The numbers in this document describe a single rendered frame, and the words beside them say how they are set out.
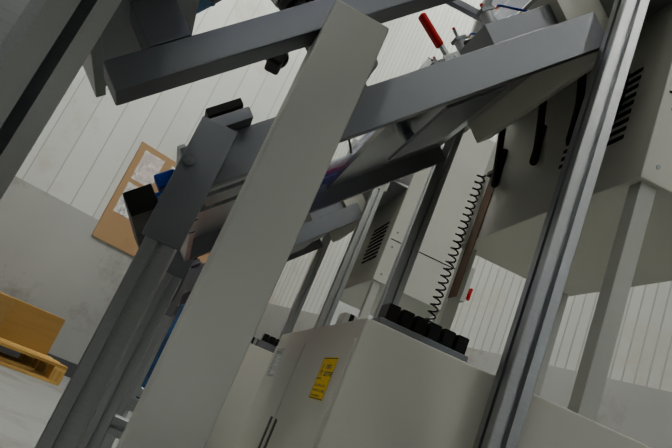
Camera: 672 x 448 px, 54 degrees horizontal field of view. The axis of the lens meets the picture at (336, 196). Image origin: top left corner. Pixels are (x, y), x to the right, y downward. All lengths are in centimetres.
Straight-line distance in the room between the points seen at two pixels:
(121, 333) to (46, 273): 534
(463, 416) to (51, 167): 545
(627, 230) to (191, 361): 76
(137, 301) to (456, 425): 44
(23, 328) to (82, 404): 471
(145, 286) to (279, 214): 29
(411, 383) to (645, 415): 315
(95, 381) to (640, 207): 83
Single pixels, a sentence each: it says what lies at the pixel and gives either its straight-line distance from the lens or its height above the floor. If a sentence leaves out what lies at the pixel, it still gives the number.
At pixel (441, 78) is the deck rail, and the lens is 103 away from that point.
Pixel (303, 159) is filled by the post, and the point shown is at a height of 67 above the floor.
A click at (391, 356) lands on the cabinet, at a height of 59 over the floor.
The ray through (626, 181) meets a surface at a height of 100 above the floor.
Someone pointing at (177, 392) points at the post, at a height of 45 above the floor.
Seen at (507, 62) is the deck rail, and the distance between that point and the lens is 109.
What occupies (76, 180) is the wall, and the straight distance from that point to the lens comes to 621.
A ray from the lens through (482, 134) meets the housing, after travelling 158.
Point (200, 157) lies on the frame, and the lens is 86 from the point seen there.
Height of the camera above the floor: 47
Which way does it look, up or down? 18 degrees up
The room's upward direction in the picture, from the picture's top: 23 degrees clockwise
